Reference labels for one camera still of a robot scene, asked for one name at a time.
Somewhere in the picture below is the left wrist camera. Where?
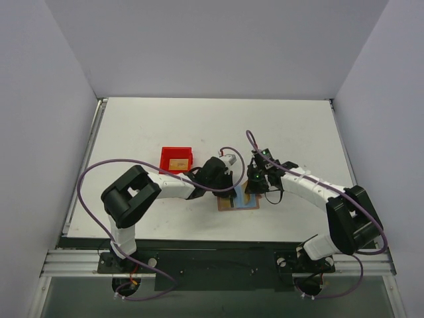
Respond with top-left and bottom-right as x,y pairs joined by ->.
219,154 -> 237,167

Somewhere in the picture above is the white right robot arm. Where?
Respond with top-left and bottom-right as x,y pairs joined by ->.
245,148 -> 384,271

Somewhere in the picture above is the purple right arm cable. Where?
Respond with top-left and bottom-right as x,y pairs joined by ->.
244,129 -> 390,301

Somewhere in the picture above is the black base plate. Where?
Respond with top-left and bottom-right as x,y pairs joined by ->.
97,239 -> 335,292

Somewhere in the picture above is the red plastic bin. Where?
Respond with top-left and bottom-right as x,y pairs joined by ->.
160,146 -> 193,174

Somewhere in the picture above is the tan leather card holder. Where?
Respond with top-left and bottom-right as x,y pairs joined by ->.
229,184 -> 262,211

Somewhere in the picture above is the aluminium frame rail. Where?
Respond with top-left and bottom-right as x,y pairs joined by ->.
39,248 -> 156,278

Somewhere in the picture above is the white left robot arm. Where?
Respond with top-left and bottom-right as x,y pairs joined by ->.
101,154 -> 237,273

